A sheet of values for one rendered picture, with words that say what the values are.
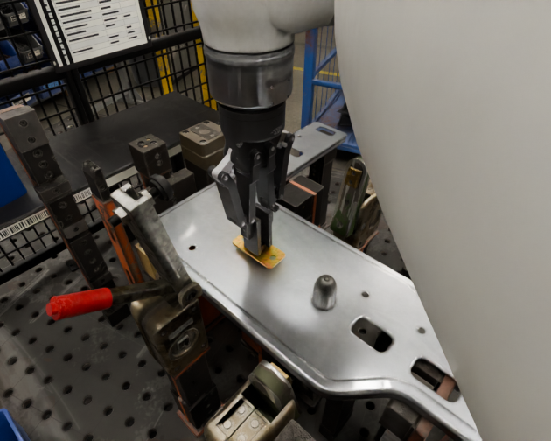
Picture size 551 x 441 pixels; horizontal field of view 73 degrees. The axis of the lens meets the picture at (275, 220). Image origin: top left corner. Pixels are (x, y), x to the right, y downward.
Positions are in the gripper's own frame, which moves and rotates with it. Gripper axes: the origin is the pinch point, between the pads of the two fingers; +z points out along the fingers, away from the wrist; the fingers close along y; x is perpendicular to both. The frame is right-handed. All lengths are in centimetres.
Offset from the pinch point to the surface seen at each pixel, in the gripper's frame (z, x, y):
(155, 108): 2, 49, 15
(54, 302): -9.3, 0.1, -25.9
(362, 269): 5.3, -13.6, 8.4
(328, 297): 2.7, -13.9, -1.0
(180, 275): -4.3, -1.9, -14.4
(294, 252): 5.3, -3.9, 4.1
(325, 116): 89, 113, 183
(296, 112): 105, 154, 200
